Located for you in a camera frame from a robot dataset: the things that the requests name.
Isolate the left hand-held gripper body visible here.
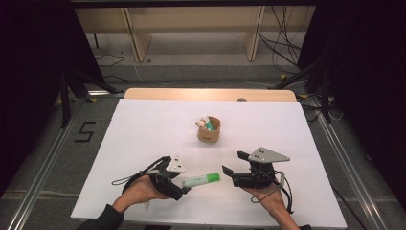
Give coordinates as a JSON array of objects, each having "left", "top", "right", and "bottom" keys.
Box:
[{"left": 149, "top": 154, "right": 187, "bottom": 195}]

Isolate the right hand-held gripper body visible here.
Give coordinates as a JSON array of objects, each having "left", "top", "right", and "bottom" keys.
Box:
[{"left": 232, "top": 146, "right": 291, "bottom": 190}]

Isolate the green highlighter marker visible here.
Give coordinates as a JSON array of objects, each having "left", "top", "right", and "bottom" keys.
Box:
[{"left": 181, "top": 172, "right": 221, "bottom": 189}]

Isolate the round wooden pen holder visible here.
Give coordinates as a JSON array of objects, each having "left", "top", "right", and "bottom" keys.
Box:
[{"left": 196, "top": 116, "right": 222, "bottom": 144}]

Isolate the green and white glue stick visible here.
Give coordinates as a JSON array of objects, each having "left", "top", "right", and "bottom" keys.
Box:
[{"left": 202, "top": 115, "right": 214, "bottom": 132}]

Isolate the person's left hand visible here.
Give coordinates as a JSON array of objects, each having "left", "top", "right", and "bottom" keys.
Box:
[{"left": 117, "top": 174, "right": 170, "bottom": 209}]

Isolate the person's right hand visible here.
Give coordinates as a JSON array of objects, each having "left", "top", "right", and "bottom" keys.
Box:
[{"left": 241, "top": 182, "right": 287, "bottom": 214}]

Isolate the white board sheet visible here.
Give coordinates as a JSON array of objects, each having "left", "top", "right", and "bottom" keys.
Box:
[{"left": 70, "top": 98, "right": 349, "bottom": 230}]

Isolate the black tripod stand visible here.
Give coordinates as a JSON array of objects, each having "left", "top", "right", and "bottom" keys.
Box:
[
  {"left": 58, "top": 67, "right": 126, "bottom": 129},
  {"left": 267, "top": 58, "right": 335, "bottom": 125}
]

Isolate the light wooden table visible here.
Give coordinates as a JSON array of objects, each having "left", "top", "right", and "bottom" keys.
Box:
[{"left": 123, "top": 88, "right": 298, "bottom": 103}]

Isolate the dark curtain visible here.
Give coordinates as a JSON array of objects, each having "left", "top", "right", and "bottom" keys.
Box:
[
  {"left": 297, "top": 0, "right": 406, "bottom": 203},
  {"left": 0, "top": 0, "right": 105, "bottom": 196}
]

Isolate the light wooden shelf unit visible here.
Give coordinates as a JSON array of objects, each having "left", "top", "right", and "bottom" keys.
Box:
[{"left": 74, "top": 6, "right": 318, "bottom": 63}]

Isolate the black overhead bar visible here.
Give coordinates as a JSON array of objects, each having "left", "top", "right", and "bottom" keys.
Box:
[{"left": 69, "top": 0, "right": 320, "bottom": 9}]

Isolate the left hand-held gripper cable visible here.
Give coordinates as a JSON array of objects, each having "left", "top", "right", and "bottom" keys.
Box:
[{"left": 111, "top": 155, "right": 172, "bottom": 194}]

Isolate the hand-held gripper cable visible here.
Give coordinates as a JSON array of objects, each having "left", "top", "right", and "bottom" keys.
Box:
[
  {"left": 111, "top": 155, "right": 172, "bottom": 194},
  {"left": 250, "top": 170, "right": 295, "bottom": 215}
]

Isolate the right hand-held gripper cable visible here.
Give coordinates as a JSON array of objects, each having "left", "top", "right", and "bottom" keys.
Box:
[{"left": 250, "top": 170, "right": 295, "bottom": 215}]

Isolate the silver metal floor rail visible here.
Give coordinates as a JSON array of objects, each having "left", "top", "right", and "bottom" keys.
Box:
[
  {"left": 5, "top": 95, "right": 94, "bottom": 230},
  {"left": 306, "top": 95, "right": 390, "bottom": 230}
]

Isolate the bundle of black cables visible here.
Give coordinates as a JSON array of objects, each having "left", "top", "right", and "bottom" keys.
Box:
[{"left": 259, "top": 5, "right": 312, "bottom": 76}]

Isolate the thin black floor cable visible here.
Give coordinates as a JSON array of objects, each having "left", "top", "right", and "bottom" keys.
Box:
[{"left": 95, "top": 53, "right": 130, "bottom": 84}]

